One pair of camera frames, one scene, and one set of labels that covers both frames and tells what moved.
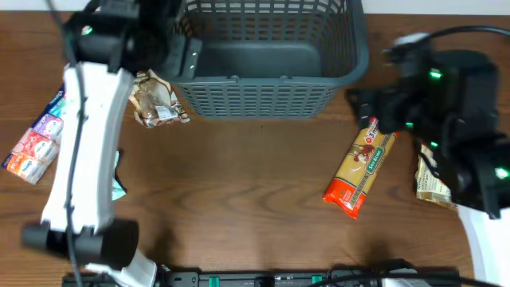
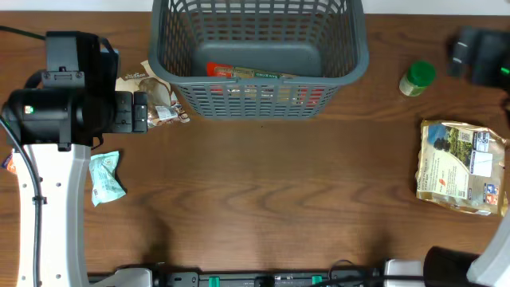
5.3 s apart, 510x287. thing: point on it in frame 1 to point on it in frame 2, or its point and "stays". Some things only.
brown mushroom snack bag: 154,102 stays
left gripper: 178,49 to 135,113
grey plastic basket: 266,59 stays
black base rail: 246,277 stays
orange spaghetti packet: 362,168 to 221,71
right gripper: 390,99 to 489,47
